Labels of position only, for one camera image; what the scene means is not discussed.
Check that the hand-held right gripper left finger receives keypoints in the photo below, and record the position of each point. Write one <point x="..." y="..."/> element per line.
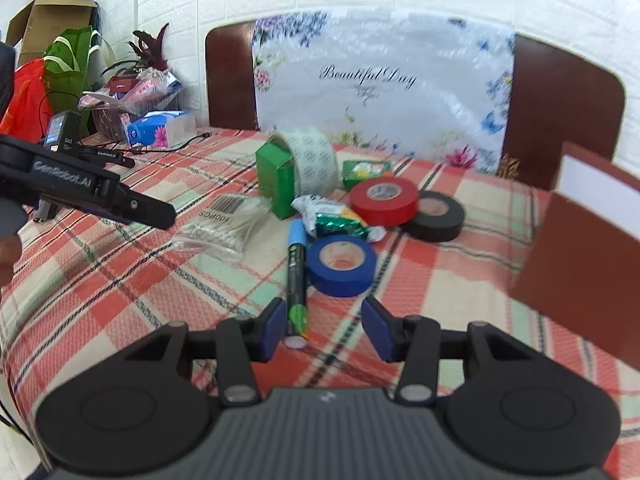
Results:
<point x="275" y="327"/>

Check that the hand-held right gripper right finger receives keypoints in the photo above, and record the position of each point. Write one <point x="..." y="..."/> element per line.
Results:
<point x="377" y="330"/>

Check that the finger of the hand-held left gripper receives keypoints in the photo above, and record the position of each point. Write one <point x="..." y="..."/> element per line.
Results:
<point x="150" y="210"/>

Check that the black marker with blue cap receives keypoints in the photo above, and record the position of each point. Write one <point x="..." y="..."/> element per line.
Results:
<point x="296" y="280"/>

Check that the red tape roll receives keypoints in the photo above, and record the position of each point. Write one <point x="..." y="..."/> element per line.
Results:
<point x="385" y="212"/>

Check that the person's left hand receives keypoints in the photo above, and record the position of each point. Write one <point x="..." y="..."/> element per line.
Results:
<point x="9" y="260"/>

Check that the black gripper device with screen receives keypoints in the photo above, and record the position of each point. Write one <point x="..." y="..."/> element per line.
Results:
<point x="67" y="132"/>

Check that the blue tape roll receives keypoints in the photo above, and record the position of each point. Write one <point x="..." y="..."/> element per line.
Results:
<point x="340" y="280"/>

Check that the dark basket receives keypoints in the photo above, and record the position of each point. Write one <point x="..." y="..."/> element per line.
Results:
<point x="107" y="120"/>

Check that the bag of cotton swabs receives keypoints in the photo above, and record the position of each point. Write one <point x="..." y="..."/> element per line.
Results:
<point x="225" y="230"/>

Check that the blue tissue pack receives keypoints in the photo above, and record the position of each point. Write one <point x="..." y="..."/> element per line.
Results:
<point x="160" y="130"/>

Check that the orange cloth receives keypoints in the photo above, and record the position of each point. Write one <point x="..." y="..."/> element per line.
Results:
<point x="27" y="90"/>

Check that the red box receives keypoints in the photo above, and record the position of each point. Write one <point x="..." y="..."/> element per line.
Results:
<point x="120" y="85"/>

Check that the green and white snack packet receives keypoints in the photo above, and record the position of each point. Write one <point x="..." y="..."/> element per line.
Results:
<point x="335" y="225"/>

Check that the black tape roll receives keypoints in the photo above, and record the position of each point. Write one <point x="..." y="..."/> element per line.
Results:
<point x="440" y="227"/>

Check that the green bag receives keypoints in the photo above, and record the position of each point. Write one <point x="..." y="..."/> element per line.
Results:
<point x="65" y="52"/>

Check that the tall green box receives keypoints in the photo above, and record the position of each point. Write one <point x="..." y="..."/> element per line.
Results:
<point x="275" y="180"/>

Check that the brown chair with floral cover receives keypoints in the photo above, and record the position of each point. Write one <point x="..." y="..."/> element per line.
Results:
<point x="230" y="75"/>

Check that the small green floral box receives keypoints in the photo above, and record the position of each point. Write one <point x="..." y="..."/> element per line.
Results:
<point x="362" y="170"/>

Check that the dark red leafy plant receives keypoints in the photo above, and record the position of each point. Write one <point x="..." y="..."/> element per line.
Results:
<point x="150" y="45"/>

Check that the cardboard box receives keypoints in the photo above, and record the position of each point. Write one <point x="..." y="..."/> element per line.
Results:
<point x="50" y="12"/>

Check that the printed clear tape roll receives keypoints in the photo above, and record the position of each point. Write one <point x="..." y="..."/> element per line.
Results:
<point x="315" y="160"/>

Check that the brown book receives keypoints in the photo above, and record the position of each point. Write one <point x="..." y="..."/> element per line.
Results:
<point x="575" y="260"/>

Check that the floral plastic bag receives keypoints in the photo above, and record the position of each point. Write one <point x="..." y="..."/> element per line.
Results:
<point x="380" y="110"/>

